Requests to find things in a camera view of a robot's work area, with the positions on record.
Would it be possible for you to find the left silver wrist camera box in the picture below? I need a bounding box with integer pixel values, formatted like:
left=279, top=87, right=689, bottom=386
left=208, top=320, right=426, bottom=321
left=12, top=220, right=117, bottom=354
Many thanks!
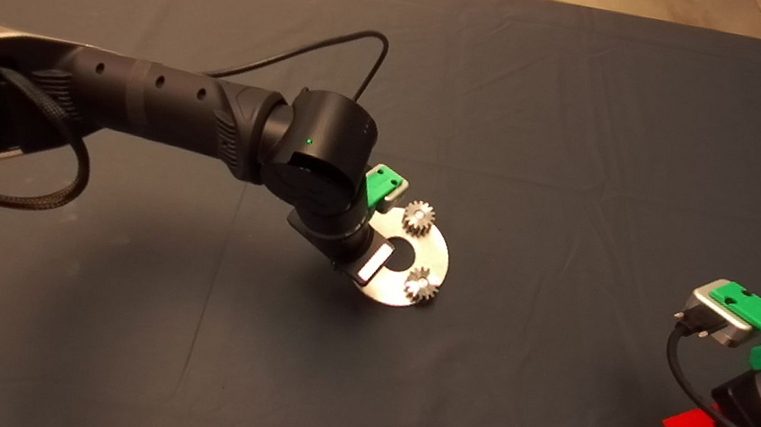
left=371, top=164, right=413, bottom=208

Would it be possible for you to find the dark grey table cloth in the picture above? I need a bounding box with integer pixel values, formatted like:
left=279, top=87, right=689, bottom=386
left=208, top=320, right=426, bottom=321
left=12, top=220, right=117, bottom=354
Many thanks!
left=0, top=0, right=761, bottom=427

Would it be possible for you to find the dark steel planetary gear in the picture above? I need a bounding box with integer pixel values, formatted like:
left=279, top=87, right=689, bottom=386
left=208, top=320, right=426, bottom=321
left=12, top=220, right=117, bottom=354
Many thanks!
left=399, top=199, right=439, bottom=240

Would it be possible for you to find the black braided cable sleeve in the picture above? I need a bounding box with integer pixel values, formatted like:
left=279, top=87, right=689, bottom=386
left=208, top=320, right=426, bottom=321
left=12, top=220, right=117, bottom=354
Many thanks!
left=0, top=66, right=107, bottom=221

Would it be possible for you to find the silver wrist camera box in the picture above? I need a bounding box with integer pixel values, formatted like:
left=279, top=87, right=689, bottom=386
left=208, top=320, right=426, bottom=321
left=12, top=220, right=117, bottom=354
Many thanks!
left=668, top=273, right=761, bottom=355
left=371, top=164, right=413, bottom=208

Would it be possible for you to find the round metal carrier plate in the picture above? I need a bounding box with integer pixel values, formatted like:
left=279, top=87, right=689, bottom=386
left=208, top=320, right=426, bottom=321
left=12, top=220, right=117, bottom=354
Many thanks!
left=349, top=200, right=457, bottom=315

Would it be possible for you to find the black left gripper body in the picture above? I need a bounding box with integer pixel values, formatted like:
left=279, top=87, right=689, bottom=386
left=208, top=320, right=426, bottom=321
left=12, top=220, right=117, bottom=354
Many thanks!
left=276, top=203, right=401, bottom=292

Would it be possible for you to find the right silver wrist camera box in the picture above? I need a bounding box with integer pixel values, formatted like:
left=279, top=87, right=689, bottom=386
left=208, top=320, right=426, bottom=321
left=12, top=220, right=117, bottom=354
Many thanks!
left=668, top=273, right=761, bottom=355

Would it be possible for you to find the left green camera mount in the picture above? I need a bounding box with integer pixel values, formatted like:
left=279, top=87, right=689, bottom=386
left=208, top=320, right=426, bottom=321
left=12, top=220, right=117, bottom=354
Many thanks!
left=359, top=162, right=406, bottom=216

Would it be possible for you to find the left black camera cable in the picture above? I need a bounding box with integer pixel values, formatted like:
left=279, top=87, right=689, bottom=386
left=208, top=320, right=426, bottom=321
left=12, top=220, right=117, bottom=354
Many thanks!
left=205, top=2, right=392, bottom=109

